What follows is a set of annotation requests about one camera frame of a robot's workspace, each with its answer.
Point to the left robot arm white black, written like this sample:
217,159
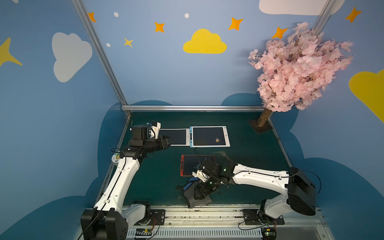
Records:
107,220

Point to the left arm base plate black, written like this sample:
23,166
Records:
156,217

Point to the right controller board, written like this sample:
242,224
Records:
269,234

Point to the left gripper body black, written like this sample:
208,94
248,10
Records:
159,142

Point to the pink cherry blossom tree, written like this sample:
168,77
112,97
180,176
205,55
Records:
296,71

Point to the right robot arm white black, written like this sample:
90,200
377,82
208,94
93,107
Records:
296,192

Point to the grey blue wiping cloth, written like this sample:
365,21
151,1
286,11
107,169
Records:
195,194

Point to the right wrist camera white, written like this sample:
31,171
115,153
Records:
200,175

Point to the controller board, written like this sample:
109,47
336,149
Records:
143,233
269,234

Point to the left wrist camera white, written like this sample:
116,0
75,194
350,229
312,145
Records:
154,129

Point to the red framed drawing tablet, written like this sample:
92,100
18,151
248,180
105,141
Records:
190,162

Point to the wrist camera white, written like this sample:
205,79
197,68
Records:
154,129
200,175

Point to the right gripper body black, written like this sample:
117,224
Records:
201,186

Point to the left controller board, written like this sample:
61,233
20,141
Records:
143,233

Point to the white framed drawing tablet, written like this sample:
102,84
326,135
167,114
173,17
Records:
181,136

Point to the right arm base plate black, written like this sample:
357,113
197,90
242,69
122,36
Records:
251,217

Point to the aluminium mounting rail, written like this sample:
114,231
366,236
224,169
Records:
226,222

